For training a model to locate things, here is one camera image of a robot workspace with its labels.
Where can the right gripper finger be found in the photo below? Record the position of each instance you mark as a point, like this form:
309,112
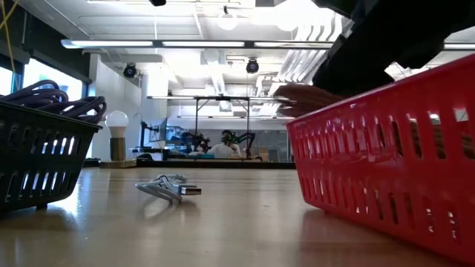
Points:
352,70

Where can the red plastic basket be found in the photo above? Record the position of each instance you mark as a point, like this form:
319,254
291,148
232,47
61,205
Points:
334,148

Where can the black hanging spotlight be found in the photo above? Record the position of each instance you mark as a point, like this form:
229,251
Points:
130,70
252,66

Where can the background robot rig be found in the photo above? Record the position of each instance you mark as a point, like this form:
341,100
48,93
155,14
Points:
222,98

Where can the round white ceiling lamp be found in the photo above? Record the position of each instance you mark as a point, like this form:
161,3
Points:
227,20

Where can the person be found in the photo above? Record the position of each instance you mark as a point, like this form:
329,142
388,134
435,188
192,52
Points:
224,150

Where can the long ceiling light bar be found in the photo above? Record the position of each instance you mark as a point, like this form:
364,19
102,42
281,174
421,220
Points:
200,43

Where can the background monitor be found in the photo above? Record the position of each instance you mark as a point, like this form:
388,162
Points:
157,130

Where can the white bulb brass lamp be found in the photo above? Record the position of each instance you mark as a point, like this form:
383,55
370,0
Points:
117,120

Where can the black plastic basket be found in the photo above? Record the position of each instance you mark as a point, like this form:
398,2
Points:
37,122

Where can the black overhead camera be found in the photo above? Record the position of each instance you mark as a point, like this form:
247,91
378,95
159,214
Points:
157,2

